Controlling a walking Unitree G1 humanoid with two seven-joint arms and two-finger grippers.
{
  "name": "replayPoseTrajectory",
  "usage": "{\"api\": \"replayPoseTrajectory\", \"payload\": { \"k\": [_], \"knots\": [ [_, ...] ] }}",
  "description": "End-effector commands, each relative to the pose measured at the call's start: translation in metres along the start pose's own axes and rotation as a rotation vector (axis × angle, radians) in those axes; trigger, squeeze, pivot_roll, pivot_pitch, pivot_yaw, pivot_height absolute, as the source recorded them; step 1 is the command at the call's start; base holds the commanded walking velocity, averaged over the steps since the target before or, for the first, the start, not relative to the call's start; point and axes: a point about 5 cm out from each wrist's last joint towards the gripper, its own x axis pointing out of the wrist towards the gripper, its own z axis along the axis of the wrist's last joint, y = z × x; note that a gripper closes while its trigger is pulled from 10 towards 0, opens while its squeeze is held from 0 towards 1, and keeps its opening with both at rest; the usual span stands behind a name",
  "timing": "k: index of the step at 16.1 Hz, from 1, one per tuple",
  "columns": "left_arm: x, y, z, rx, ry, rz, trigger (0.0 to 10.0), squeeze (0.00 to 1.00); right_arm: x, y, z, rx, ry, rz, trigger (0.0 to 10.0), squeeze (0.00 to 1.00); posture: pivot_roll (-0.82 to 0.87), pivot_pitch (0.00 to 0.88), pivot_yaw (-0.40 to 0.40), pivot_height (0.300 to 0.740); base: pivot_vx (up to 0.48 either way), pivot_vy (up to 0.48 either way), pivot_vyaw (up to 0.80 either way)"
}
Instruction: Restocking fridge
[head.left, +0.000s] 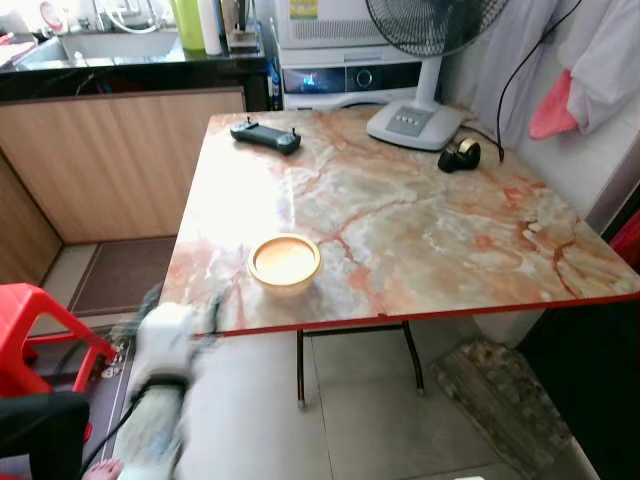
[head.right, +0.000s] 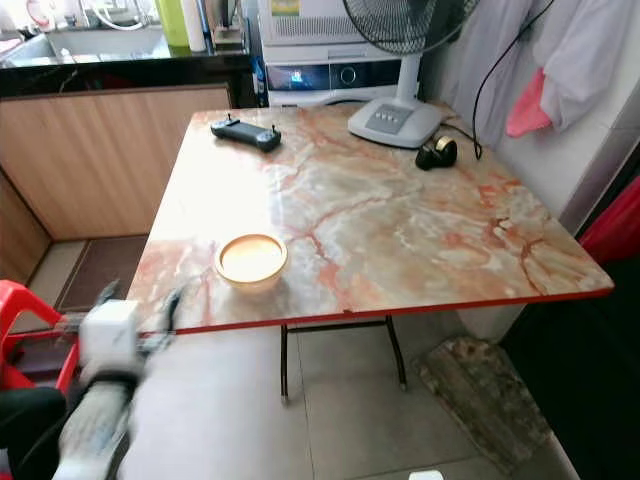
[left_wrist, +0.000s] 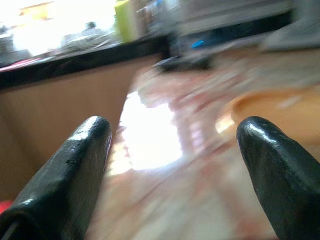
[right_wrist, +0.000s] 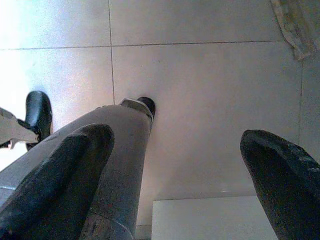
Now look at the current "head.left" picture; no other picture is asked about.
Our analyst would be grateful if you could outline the beige round bowl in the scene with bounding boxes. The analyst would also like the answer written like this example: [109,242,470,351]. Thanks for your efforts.
[248,234,323,297]

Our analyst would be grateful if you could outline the brown doormat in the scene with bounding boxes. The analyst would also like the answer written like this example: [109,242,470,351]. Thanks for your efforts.
[68,237,178,317]

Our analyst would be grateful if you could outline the red plastic stool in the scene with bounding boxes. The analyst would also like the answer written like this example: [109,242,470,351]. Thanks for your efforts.
[0,283,120,403]

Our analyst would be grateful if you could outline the red cloth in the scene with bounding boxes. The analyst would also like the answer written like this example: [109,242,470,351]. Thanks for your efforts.
[609,208,640,273]

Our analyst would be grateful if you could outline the wooden kitchen counter cabinet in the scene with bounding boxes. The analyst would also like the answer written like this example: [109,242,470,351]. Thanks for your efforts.
[0,30,273,286]

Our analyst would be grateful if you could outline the person's leg black trousers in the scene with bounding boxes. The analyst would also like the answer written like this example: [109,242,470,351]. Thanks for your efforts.
[0,392,92,480]

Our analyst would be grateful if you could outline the person's bare foot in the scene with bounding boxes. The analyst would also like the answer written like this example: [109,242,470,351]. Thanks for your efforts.
[83,458,124,480]

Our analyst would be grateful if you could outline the black cabinet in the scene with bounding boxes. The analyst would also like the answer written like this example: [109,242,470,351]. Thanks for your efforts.
[518,270,640,480]

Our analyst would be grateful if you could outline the black handheld controller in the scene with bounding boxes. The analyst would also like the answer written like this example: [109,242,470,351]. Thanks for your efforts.
[230,118,302,156]

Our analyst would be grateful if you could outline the marble pattern folding table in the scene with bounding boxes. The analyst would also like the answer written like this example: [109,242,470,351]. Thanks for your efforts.
[160,106,640,409]

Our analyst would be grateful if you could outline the steel kitchen sink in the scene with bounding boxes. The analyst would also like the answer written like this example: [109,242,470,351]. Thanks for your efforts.
[38,30,173,67]

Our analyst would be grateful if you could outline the pink hanging cloth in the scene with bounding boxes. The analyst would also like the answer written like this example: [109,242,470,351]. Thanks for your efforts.
[528,68,580,141]

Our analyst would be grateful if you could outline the patterned floor mat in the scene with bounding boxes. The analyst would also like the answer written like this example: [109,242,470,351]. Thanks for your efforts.
[430,339,568,477]

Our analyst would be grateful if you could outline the white desk fan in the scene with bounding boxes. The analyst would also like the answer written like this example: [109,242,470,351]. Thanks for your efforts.
[364,0,511,152]

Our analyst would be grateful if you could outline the grey hanging garment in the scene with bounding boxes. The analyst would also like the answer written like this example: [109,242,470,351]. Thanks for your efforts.
[470,0,640,151]

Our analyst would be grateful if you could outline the green bottle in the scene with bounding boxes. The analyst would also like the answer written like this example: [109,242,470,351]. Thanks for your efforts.
[171,0,207,52]

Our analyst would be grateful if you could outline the white bottle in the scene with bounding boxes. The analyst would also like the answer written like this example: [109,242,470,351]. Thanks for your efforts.
[198,0,224,56]

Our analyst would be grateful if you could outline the black tape dispenser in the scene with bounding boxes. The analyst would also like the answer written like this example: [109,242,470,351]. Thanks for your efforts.
[438,138,482,174]

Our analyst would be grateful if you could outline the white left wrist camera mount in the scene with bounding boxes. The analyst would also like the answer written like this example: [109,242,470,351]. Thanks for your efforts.
[130,303,207,385]

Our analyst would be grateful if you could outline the black fan power cable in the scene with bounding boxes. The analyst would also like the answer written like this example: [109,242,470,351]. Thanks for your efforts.
[462,0,584,163]

